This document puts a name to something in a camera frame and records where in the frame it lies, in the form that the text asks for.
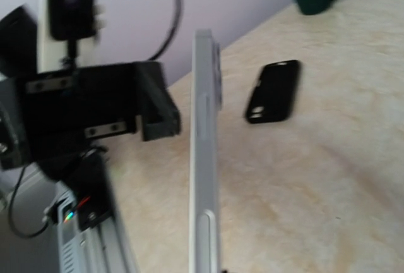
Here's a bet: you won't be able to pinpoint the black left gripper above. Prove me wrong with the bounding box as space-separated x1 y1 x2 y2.
1 61 181 170

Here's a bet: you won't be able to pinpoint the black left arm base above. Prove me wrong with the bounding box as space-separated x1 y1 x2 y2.
60 147 113 231

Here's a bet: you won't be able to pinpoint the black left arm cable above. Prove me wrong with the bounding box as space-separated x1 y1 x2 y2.
6 0 184 239

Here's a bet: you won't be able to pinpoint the large silver phone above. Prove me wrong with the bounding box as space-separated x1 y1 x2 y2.
189 29 224 273

